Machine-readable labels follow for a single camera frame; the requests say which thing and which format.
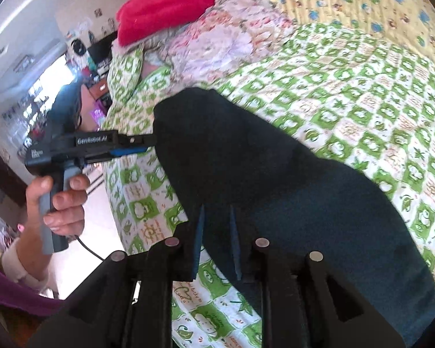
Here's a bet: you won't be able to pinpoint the green checked bed sheet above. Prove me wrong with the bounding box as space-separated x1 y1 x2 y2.
103 22 435 348

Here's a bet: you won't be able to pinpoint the yellow animal print blanket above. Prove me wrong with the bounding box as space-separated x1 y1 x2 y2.
254 0 435 66

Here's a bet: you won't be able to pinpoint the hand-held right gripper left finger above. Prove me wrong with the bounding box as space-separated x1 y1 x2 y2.
27 206 206 348

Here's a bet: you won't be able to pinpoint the green checked pillow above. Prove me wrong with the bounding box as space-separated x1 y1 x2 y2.
107 47 146 106

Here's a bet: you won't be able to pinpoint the wooden cabinet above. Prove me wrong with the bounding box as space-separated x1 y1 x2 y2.
85 79 112 103

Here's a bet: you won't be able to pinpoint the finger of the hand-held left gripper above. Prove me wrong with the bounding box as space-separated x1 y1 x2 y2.
117 132 156 146
83 144 156 164

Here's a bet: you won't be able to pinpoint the floral quilt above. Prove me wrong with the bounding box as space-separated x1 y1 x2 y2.
141 0 298 94

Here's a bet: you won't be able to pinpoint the person's purple clothing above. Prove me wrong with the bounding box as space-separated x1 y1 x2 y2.
0 261 72 315

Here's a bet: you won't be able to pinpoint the ceiling light fixture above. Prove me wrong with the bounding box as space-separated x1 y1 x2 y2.
14 55 35 73

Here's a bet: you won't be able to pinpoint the person's left hand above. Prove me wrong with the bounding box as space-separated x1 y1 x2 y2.
25 174 90 258

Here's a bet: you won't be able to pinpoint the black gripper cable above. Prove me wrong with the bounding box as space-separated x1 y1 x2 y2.
74 235 106 262

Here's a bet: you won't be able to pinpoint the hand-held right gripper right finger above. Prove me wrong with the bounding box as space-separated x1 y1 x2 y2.
229 206 407 348

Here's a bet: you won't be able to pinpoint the person's left forearm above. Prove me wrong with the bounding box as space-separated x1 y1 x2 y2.
0 237 60 300

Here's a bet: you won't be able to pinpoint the red fleece blanket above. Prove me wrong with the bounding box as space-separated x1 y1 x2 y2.
116 0 265 46

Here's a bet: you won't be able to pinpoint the dark pants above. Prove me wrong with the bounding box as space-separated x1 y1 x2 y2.
153 87 435 348

